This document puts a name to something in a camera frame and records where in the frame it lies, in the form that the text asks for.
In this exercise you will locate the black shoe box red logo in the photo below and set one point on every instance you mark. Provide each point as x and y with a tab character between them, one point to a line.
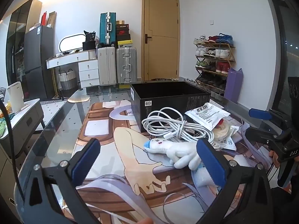
122	32

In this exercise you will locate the white suitcase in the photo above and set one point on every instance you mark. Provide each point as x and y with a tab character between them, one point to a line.
106	65

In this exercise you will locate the white plush toy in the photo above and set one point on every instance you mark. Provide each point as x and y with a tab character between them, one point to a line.
177	151

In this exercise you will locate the silver suitcase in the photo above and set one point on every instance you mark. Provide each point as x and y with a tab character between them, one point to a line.
126	63

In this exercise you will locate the white ribbed container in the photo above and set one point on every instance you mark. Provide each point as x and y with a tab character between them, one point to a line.
92	54

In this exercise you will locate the grey side cabinet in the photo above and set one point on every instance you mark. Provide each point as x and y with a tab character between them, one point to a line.
25	121

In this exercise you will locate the oval mirror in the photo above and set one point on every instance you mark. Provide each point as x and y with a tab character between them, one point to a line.
70	42

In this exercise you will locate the yellow shoe box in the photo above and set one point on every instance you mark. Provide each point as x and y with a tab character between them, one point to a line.
125	43

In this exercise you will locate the white tabletop appliance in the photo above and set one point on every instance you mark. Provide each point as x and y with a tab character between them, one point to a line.
15	98

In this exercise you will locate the white dressing table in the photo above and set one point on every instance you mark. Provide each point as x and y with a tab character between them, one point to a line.
70	58

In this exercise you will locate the dark round basket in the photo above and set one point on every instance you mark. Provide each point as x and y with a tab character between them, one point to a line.
161	79

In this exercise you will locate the brown cardboard box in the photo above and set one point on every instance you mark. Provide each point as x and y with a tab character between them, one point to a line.
51	19

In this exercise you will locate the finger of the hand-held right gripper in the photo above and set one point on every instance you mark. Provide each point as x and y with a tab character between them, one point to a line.
259	134
259	113

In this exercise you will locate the purple yoga mat bag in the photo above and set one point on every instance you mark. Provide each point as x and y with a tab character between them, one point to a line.
233	84

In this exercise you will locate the dark glass wardrobe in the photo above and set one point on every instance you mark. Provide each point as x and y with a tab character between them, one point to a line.
16	28

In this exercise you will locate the wooden shoe rack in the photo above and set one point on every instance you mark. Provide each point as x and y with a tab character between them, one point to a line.
215	44

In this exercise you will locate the brown shoe box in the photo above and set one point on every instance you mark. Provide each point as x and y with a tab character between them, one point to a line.
120	22

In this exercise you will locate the black window frame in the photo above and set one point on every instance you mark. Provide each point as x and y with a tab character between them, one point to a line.
281	51

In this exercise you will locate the dark grey refrigerator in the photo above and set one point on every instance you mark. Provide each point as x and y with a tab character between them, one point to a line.
37	51

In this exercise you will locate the black cat-ear bag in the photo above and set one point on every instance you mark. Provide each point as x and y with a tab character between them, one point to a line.
90	36

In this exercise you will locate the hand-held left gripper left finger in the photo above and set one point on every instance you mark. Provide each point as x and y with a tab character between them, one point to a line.
85	161

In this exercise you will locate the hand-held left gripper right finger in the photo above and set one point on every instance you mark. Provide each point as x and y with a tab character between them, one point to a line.
211	161

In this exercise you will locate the white printed mask packet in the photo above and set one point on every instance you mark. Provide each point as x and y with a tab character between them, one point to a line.
230	143

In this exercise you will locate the black round box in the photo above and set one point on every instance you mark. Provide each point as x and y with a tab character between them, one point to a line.
89	46

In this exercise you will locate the black cardboard box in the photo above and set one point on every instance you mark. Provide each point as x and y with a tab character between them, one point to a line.
163	102

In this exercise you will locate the woven laundry basket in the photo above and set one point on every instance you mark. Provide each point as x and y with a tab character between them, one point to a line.
67	80

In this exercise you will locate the rows of assorted shoes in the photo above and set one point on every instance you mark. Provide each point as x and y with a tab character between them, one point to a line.
224	38

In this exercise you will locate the white medicine packet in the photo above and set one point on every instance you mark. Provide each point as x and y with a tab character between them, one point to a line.
205	115

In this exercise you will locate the printed desk mat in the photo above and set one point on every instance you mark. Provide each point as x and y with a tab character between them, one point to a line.
130	149

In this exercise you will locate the wooden door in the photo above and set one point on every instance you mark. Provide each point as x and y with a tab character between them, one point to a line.
161	51

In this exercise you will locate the colourful snack packets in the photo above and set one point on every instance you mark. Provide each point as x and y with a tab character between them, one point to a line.
3	126

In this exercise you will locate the teal suitcase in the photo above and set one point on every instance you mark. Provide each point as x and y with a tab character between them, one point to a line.
104	28

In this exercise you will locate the red white glue bag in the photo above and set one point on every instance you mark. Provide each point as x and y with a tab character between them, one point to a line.
222	131

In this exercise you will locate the person's left hand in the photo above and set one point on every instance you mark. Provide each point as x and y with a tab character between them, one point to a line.
146	221

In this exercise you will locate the person's right hand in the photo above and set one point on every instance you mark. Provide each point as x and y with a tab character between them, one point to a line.
274	161

